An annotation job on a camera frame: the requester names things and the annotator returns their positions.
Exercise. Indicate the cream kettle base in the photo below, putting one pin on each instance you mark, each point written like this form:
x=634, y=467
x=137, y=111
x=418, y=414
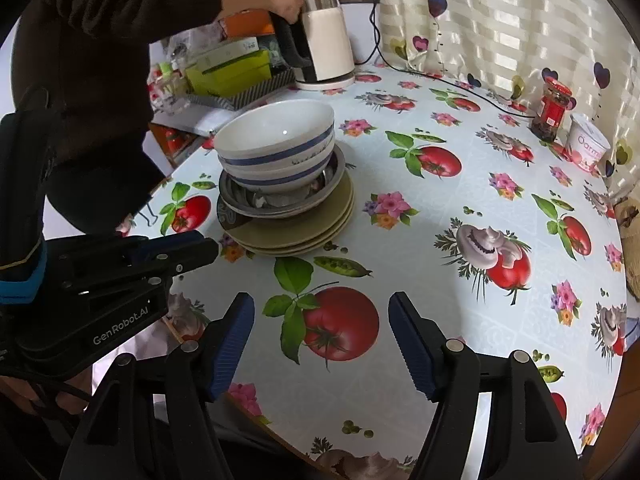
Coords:
x=325, y=85

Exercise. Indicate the cream electric kettle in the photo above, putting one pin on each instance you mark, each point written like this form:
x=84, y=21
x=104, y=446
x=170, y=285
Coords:
x=325, y=35

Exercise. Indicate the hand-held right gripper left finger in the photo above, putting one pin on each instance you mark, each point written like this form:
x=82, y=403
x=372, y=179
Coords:
x=232, y=345

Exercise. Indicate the cream heart print curtain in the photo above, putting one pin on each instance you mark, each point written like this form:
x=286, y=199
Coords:
x=490, y=25

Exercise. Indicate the white paper sheet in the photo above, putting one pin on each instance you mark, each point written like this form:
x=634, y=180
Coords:
x=200, y=122

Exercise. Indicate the clear plastic bag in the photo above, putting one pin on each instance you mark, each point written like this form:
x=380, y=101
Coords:
x=192, y=42

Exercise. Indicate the small glass jars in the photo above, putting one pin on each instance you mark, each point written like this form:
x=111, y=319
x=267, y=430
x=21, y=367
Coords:
x=167, y=90

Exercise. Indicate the green cardboard box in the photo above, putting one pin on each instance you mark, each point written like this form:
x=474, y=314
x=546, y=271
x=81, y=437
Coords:
x=230, y=77

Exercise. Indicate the white yogurt tub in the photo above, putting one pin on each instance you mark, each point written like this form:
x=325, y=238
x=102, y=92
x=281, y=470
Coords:
x=585, y=145

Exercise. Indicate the person's left hand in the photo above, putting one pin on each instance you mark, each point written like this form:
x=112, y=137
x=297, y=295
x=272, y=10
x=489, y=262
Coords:
x=72, y=402

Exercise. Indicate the red-labelled sauce jar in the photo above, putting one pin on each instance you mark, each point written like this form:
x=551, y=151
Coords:
x=550, y=110

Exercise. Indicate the floral vegetable print tablecloth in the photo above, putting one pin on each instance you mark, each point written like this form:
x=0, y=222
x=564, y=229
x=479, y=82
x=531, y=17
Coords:
x=425, y=240

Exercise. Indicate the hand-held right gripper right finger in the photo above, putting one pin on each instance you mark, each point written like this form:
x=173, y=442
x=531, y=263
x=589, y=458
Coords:
x=412, y=345

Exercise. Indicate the tan knitted hat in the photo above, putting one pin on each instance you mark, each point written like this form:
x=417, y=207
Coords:
x=631, y=220

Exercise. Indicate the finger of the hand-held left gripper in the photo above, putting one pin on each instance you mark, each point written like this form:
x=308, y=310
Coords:
x=125, y=246
x=195, y=255

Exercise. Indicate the striped tray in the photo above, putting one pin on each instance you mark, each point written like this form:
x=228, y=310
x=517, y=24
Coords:
x=250, y=95

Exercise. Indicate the tan round plate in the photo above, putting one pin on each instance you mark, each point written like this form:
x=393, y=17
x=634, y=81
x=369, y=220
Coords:
x=285, y=253
x=290, y=243
x=300, y=225

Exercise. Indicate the stainless steel bowl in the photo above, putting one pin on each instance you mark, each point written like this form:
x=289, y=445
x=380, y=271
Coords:
x=240, y=200

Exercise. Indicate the white green-edged box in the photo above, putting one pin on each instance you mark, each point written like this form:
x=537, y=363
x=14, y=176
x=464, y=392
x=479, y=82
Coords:
x=225, y=55

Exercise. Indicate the orange lidded box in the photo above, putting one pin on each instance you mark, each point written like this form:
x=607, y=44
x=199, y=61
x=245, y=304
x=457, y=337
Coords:
x=245, y=22

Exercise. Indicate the white blue-rimmed bowl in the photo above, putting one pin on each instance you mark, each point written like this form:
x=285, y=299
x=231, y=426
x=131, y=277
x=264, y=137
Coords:
x=275, y=125
x=280, y=175

